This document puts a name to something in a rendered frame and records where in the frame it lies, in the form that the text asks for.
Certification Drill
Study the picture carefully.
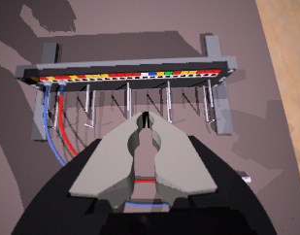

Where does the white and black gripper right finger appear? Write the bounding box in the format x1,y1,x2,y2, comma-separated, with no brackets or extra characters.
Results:
147,111,278,235

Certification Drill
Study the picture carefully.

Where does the white and blue network plug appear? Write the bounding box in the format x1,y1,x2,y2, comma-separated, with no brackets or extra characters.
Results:
242,177,250,182

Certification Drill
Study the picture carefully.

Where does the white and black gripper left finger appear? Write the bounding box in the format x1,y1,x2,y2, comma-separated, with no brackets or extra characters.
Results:
11,111,147,235

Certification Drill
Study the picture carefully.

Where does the grey port rack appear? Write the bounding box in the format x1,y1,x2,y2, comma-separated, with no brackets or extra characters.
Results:
15,35,238,140

